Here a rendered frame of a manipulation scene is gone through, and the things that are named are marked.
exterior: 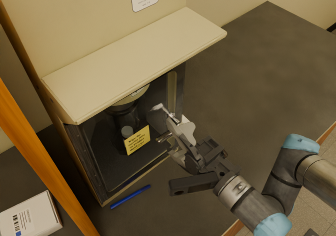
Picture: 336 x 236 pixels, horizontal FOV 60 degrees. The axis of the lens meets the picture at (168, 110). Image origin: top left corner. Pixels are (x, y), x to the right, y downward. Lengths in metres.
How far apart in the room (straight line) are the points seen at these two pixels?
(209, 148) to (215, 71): 0.65
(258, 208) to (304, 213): 1.47
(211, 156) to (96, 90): 0.35
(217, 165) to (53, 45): 0.45
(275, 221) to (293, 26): 1.20
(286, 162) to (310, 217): 1.43
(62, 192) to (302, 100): 1.00
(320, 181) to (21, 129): 0.54
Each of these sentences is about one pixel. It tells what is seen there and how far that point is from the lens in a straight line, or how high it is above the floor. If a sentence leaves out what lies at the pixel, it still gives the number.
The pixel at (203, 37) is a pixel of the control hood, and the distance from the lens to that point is 0.55.
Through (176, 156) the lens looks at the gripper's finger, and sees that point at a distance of 0.79.
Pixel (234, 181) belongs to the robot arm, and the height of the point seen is 1.24.
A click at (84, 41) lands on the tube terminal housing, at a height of 1.54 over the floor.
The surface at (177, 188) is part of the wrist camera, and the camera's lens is 0.67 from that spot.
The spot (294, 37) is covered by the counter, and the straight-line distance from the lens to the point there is 1.61.
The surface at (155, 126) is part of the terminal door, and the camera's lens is 0.79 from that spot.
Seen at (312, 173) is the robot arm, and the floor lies 1.30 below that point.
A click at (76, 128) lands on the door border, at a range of 0.61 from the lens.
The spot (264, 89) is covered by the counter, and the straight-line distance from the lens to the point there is 1.29.
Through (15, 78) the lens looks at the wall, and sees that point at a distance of 1.05.
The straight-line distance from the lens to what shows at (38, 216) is 0.98.
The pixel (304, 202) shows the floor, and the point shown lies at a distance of 2.16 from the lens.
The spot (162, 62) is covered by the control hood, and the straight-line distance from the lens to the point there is 0.49.
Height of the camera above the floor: 1.84
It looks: 51 degrees down
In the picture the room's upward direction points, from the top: straight up
